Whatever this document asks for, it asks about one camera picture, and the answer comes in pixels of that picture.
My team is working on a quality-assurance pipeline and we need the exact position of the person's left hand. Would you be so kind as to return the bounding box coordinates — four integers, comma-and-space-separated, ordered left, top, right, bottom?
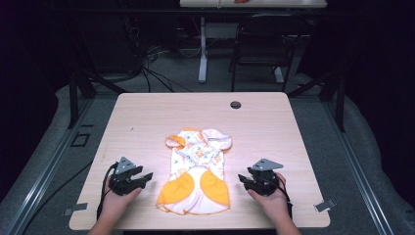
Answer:
100, 175, 143, 219

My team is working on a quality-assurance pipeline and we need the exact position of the orange and white baby romper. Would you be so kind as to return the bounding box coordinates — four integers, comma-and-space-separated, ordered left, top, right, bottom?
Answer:
156, 127, 234, 216

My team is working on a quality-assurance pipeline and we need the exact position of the black floor cable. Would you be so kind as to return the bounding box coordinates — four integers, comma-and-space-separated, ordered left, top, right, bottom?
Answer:
19, 160, 95, 235

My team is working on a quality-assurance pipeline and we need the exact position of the grey metal floor rail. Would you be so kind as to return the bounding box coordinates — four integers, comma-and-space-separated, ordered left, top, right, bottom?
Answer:
5, 97, 96, 235
320, 97, 396, 235

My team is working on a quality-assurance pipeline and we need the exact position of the black metal stand frame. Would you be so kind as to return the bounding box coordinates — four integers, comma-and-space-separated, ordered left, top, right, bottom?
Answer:
66, 68, 129, 130
287, 69, 347, 133

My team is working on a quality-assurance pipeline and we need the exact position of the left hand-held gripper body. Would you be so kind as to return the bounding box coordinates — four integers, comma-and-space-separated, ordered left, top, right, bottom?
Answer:
108, 156, 145, 197

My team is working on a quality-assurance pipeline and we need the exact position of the person's right hand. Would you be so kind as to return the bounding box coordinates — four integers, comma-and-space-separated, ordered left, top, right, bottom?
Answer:
247, 172, 290, 220

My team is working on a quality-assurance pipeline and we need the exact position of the bundle of black floor cables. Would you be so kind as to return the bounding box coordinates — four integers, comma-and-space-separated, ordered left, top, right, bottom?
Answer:
122, 16, 194, 94

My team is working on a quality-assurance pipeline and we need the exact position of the black chair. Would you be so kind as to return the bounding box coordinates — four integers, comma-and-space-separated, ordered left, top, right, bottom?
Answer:
228, 14, 311, 93

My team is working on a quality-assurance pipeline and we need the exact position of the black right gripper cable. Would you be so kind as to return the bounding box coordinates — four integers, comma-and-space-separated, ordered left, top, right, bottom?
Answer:
275, 175, 294, 220

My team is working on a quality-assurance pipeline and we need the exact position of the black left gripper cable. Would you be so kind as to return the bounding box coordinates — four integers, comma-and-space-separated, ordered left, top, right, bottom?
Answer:
96, 162, 119, 220

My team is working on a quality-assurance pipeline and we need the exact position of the grey tape strip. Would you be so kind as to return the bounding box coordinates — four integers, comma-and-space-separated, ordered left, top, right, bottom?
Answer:
62, 202, 89, 216
313, 198, 338, 212

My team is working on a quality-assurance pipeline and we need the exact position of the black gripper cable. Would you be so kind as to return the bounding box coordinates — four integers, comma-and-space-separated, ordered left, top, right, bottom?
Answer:
96, 162, 119, 220
275, 175, 294, 220

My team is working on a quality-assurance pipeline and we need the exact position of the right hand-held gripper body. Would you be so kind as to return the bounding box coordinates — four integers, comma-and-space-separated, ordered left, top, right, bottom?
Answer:
246, 158, 285, 197

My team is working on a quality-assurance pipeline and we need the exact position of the white desk leg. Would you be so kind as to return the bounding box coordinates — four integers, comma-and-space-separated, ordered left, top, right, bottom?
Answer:
198, 16, 210, 84

